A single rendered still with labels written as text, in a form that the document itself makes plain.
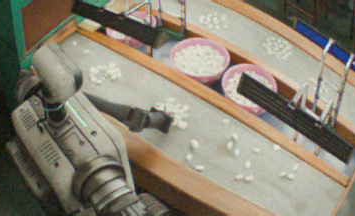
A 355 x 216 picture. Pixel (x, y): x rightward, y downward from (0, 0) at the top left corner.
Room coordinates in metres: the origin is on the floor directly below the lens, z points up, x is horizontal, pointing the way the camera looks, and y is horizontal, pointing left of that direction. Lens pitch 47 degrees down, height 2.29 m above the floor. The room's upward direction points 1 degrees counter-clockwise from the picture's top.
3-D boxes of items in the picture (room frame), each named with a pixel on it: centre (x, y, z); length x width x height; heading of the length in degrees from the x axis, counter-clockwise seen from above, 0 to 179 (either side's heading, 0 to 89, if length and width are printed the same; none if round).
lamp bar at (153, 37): (1.68, 0.28, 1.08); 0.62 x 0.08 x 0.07; 50
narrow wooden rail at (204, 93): (1.49, -0.13, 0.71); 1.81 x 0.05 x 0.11; 50
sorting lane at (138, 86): (1.36, -0.01, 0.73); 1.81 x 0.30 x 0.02; 50
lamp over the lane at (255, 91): (1.06, -0.46, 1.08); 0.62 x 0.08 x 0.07; 50
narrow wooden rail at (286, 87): (1.74, -0.34, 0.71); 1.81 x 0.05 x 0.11; 50
